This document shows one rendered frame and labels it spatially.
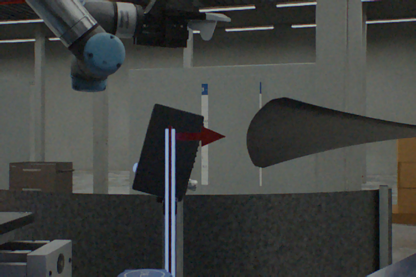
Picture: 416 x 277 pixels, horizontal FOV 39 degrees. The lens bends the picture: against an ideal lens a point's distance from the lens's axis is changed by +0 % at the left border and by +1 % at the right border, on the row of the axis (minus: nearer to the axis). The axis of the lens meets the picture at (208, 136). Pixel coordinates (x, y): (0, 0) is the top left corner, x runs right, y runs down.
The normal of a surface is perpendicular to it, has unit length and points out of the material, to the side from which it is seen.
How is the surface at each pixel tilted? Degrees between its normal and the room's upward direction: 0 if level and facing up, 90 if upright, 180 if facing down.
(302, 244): 90
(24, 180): 90
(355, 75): 90
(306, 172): 90
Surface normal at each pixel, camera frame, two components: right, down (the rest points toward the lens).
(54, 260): 1.00, 0.00
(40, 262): -0.07, 0.00
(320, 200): 0.40, 0.00
